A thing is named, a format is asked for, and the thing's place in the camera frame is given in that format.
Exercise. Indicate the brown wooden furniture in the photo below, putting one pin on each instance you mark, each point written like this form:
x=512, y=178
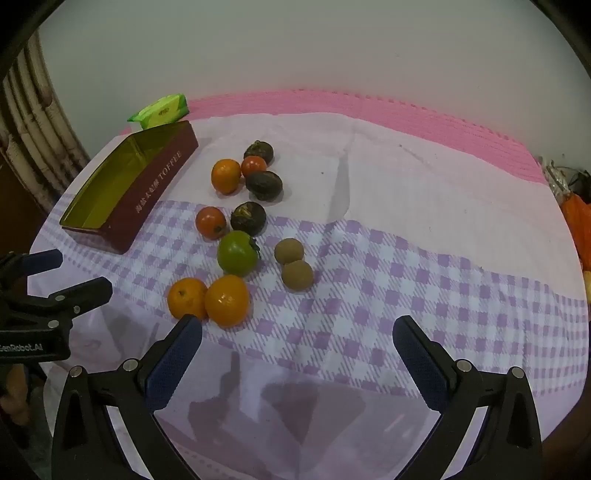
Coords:
x=14, y=203

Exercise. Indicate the dark brown wrinkled fruit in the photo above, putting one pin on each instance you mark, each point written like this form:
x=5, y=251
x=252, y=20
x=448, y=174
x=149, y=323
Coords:
x=264, y=184
x=259, y=150
x=248, y=218

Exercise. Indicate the red tomato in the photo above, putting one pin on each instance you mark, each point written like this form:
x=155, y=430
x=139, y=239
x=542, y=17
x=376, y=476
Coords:
x=211, y=222
x=253, y=165

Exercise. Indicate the yellow round fruit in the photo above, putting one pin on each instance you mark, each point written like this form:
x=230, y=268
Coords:
x=587, y=286

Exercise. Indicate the orange plastic bag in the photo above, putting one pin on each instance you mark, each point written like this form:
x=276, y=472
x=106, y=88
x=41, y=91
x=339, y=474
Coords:
x=579, y=226

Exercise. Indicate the green tissue pack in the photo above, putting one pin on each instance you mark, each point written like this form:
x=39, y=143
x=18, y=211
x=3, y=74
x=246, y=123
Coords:
x=159, y=110

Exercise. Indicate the orange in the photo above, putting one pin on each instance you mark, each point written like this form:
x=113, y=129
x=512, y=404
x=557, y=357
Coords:
x=226, y=176
x=187, y=297
x=227, y=300

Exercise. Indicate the purple checked cloth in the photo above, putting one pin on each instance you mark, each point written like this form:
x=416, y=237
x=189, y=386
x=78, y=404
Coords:
x=392, y=207

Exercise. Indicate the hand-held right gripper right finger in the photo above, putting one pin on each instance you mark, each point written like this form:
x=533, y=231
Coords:
x=422, y=364

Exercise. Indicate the person's left hand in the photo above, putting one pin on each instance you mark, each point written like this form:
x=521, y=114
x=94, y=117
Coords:
x=16, y=392

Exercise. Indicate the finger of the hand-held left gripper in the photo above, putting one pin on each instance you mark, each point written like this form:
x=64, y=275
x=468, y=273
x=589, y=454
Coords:
x=87, y=290
x=41, y=261

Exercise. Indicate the crinkled clear plastic bag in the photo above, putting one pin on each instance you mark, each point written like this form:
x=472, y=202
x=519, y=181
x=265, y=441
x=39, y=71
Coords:
x=554, y=180

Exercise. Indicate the dark red tin box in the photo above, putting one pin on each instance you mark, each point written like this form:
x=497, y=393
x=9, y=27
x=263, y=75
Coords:
x=152, y=184

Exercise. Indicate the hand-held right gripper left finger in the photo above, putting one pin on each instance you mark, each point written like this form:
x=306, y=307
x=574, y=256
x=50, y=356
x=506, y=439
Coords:
x=173, y=364

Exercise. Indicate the brown kiwi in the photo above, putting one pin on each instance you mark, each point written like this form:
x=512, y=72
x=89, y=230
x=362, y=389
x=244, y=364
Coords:
x=298, y=275
x=289, y=251

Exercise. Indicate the green persimmon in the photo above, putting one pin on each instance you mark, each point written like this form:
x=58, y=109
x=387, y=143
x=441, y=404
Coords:
x=237, y=253

